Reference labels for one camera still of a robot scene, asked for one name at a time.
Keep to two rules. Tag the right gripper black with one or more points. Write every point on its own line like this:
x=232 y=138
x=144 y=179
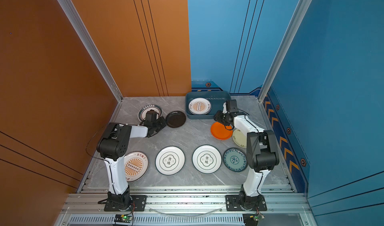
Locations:
x=218 y=117

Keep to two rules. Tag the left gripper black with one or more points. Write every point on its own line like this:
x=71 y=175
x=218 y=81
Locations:
x=163 y=121

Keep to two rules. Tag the orange plastic plate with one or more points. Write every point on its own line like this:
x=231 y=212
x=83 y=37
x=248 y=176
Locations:
x=221 y=132

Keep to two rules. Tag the small black plate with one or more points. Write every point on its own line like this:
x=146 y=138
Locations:
x=175 y=119

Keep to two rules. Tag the white plate dark rim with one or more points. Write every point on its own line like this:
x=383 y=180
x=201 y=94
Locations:
x=144 y=110

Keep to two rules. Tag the orange sunburst plate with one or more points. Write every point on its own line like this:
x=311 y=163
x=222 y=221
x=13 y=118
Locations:
x=136 y=165
x=199 y=106

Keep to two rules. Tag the cream plate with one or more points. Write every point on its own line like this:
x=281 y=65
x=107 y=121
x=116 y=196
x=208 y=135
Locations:
x=239 y=138

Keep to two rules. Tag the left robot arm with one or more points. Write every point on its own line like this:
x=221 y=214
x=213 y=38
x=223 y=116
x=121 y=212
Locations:
x=112 y=147

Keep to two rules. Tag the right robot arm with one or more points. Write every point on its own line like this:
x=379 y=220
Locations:
x=262 y=157

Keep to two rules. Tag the teal plastic bin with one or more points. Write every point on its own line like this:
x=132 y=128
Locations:
x=215 y=98

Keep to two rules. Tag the white plate black emblem left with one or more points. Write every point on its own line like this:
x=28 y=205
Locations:
x=170 y=160

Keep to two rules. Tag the white plate black emblem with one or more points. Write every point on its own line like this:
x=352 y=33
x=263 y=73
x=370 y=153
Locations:
x=206 y=159
x=170 y=160

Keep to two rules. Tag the white plate black emblem right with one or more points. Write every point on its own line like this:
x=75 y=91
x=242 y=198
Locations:
x=206 y=159

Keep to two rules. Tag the teal patterned plate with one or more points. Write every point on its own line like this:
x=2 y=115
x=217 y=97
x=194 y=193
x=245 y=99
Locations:
x=235 y=160

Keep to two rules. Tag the orange sunburst plate front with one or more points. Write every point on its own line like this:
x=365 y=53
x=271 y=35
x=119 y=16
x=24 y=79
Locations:
x=136 y=165

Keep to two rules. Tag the left green circuit board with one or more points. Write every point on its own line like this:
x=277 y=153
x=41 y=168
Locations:
x=123 y=220

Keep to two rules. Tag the right circuit board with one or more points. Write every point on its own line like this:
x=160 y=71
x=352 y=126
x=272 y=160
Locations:
x=252 y=219

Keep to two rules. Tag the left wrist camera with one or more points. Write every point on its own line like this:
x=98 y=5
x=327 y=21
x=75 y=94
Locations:
x=151 y=116

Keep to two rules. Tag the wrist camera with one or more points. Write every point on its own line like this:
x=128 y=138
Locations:
x=230 y=107
x=151 y=116

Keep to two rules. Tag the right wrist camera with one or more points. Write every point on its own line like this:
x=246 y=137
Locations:
x=230 y=107

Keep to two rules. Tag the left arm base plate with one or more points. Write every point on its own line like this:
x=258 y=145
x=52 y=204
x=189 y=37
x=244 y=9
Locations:
x=135 y=203

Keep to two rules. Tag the aluminium rail frame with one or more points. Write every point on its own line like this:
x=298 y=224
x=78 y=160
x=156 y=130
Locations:
x=188 y=206

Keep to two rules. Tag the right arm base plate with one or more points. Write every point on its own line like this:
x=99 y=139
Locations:
x=240 y=203

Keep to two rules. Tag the left aluminium corner post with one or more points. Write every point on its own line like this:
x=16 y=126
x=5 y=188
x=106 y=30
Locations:
x=86 y=39

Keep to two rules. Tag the aluminium corner post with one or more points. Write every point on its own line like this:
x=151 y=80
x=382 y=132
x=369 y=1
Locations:
x=86 y=39
x=294 y=24

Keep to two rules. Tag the right aluminium corner post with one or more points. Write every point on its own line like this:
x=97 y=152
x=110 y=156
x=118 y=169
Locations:
x=294 y=24

